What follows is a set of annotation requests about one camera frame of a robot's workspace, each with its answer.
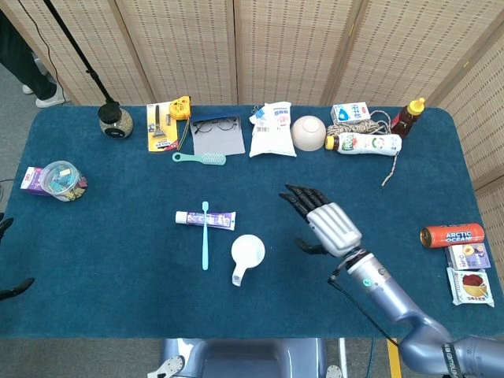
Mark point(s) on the white snack packet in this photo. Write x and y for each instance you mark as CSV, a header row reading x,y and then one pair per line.
x,y
470,287

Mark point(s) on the glass jar black lid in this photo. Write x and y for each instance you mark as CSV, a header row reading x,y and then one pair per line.
x,y
116,126

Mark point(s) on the razor on yellow card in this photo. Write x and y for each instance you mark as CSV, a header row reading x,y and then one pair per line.
x,y
159,134

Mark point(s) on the bamboo folding screen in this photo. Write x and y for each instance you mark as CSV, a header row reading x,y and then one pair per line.
x,y
291,51

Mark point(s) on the white shoe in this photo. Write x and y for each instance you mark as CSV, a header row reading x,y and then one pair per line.
x,y
27,90
51,98

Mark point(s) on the grey metal bracket plate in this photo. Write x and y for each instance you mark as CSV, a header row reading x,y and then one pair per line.
x,y
334,372
169,366

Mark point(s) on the purple white toothpaste tube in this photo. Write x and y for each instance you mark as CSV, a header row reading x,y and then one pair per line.
x,y
220,219

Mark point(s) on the blue carpet table mat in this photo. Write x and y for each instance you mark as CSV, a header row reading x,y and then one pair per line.
x,y
157,307

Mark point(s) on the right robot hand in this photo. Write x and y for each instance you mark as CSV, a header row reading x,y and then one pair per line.
x,y
334,228

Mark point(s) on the white drink bottle yellow cap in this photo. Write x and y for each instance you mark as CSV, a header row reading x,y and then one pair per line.
x,y
366,143

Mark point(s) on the beige bowl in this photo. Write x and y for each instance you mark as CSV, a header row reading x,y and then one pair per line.
x,y
309,132

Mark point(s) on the person in dark trousers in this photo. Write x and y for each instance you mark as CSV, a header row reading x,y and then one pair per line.
x,y
23,59

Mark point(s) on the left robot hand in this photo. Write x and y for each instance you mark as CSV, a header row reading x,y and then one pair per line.
x,y
15,289

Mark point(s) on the grey blue glasses case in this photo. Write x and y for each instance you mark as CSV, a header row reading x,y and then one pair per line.
x,y
218,143

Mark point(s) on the purple white small carton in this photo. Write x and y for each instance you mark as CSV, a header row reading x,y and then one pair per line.
x,y
31,181

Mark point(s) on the white powder bag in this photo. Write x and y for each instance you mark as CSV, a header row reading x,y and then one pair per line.
x,y
271,139

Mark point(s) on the orange drink can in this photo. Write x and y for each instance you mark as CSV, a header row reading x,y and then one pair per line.
x,y
453,235

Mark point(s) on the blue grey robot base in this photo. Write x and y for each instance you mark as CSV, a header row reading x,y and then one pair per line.
x,y
244,360

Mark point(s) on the white blue milk carton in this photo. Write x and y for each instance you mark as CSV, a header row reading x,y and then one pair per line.
x,y
350,112

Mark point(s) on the light blue toothbrush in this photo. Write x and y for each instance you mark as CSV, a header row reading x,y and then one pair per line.
x,y
205,244

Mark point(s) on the mint green hairbrush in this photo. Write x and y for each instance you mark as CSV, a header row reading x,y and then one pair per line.
x,y
212,158

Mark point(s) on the black stand pole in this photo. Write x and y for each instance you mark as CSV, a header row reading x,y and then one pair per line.
x,y
78,53

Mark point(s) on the clear jar of clips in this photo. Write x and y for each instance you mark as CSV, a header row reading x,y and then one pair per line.
x,y
61,181

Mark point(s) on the honey bottle yellow cap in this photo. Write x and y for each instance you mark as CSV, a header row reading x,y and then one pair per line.
x,y
405,122

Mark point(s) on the blue binder clip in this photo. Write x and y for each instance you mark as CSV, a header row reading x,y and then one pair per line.
x,y
258,114

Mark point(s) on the yellow tape measure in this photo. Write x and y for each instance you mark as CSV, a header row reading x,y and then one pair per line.
x,y
180,107

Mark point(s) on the white table leg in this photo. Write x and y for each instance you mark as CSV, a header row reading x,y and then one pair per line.
x,y
342,354

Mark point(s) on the black round eyeglasses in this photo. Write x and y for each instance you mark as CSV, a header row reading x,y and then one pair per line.
x,y
214,126

